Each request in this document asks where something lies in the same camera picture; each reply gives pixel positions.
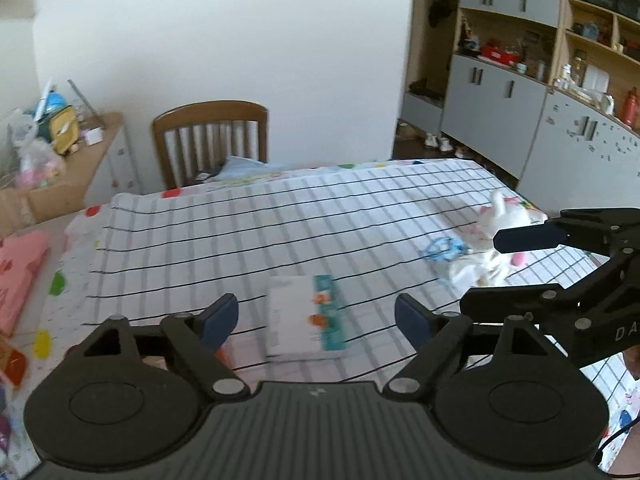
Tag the small white cloth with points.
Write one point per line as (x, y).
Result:
(470, 270)

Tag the wooden side desk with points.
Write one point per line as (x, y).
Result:
(112, 170)

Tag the white teal tissue pack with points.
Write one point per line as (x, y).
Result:
(295, 320)

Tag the white shoe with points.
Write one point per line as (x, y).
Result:
(446, 143)
(431, 141)

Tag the thin metal rod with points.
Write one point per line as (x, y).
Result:
(86, 101)

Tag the pink filled plastic bag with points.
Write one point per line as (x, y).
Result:
(37, 165)

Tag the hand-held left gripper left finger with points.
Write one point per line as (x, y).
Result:
(222, 317)

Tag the red bottle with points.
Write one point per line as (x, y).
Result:
(631, 107)

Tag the red box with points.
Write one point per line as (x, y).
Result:
(497, 54)

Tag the brown wooden chair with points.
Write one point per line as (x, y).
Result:
(210, 110)

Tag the grey wooden wall cabinet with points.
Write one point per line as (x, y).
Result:
(500, 95)

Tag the pink folded cloth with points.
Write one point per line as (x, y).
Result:
(20, 285)

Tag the white kettle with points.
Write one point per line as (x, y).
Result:
(606, 104)

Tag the clear plastic bag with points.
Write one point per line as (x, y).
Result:
(17, 132)

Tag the white pink plush toy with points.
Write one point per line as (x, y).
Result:
(505, 220)

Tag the blue round toy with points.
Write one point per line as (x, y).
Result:
(52, 101)

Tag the checked tablecloth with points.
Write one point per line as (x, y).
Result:
(300, 220)

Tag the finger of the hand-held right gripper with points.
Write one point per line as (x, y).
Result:
(505, 302)
(530, 237)

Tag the light blue cushion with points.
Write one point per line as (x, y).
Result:
(240, 166)

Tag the dark hanging bag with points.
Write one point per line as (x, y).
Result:
(441, 7)

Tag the small white box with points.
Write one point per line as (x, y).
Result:
(93, 136)

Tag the cardboard box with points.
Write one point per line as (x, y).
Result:
(15, 210)

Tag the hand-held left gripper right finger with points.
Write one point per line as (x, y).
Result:
(412, 317)

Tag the yellow toy case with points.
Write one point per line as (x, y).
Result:
(64, 130)

